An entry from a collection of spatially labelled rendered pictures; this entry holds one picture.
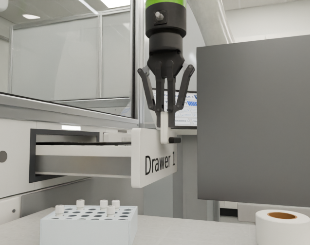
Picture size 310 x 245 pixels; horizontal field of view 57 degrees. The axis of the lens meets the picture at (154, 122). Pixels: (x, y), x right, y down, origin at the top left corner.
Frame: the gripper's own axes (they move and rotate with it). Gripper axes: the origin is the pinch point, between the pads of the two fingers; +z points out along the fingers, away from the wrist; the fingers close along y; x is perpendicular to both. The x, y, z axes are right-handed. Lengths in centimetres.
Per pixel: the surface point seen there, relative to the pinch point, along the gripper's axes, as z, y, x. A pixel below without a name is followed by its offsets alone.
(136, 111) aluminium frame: -9, -27, 50
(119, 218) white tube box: 13.7, -0.6, -22.2
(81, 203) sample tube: 12.7, -8.4, -19.8
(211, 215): 59, -8, 160
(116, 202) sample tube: 12.5, -2.9, -18.4
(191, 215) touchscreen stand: 44, -12, 96
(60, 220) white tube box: 13.5, -7.5, -26.3
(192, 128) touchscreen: -3, -9, 85
